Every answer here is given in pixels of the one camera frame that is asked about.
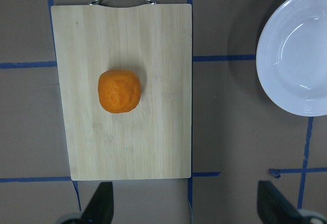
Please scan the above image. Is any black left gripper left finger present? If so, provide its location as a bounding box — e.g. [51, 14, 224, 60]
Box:
[81, 182, 113, 224]

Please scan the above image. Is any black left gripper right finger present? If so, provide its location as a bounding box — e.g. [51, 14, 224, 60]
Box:
[257, 181, 302, 223]

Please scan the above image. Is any orange fruit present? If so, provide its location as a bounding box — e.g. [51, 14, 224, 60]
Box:
[98, 70, 141, 113]

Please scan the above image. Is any white round plate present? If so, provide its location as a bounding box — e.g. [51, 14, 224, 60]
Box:
[256, 0, 326, 117]

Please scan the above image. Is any wooden cutting board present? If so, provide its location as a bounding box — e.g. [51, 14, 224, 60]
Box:
[51, 0, 192, 181]

